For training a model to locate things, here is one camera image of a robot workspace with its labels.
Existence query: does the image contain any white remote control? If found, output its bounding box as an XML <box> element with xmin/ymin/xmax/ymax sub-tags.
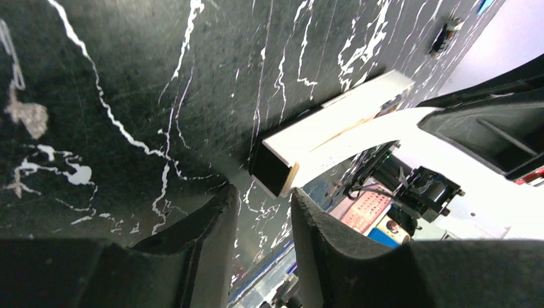
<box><xmin>249</xmin><ymin>71</ymin><xmax>415</xmax><ymax>197</ymax></box>

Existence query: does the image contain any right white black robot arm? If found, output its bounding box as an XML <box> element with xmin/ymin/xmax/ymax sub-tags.
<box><xmin>357</xmin><ymin>55</ymin><xmax>543</xmax><ymax>238</ymax></box>

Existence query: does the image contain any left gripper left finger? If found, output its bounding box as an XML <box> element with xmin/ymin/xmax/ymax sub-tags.
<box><xmin>1</xmin><ymin>185</ymin><xmax>239</xmax><ymax>307</ymax></box>

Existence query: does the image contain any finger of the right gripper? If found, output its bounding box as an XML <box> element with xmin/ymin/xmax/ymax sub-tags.
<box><xmin>418</xmin><ymin>56</ymin><xmax>543</xmax><ymax>181</ymax></box>

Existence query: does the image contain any white remote battery cover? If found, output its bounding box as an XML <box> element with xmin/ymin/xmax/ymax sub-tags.
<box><xmin>288</xmin><ymin>107</ymin><xmax>441</xmax><ymax>190</ymax></box>

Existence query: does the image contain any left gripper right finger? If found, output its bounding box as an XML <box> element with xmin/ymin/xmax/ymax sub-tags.
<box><xmin>291</xmin><ymin>188</ymin><xmax>543</xmax><ymax>307</ymax></box>

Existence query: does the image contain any pink plastic basket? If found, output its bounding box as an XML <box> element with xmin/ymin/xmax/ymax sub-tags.
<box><xmin>340</xmin><ymin>191</ymin><xmax>392</xmax><ymax>235</ymax></box>

